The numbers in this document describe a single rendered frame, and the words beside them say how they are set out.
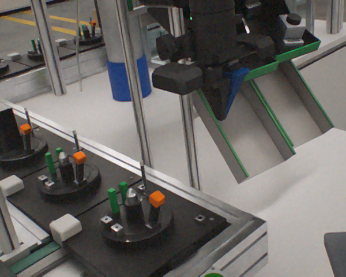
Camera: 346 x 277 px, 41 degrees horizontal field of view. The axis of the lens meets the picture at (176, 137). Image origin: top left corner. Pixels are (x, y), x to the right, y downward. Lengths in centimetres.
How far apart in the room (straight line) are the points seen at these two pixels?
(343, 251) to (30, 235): 59
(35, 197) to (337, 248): 65
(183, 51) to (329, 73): 174
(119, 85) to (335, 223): 100
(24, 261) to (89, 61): 136
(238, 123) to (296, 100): 19
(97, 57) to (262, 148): 131
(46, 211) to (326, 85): 164
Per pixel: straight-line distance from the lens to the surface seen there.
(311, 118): 112
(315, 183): 117
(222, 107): 63
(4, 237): 92
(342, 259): 66
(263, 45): 65
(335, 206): 110
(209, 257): 81
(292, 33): 99
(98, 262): 83
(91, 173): 105
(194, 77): 56
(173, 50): 62
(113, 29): 169
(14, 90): 199
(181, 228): 86
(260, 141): 99
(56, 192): 101
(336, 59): 236
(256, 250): 89
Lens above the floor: 150
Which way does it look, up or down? 26 degrees down
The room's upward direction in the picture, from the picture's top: 8 degrees counter-clockwise
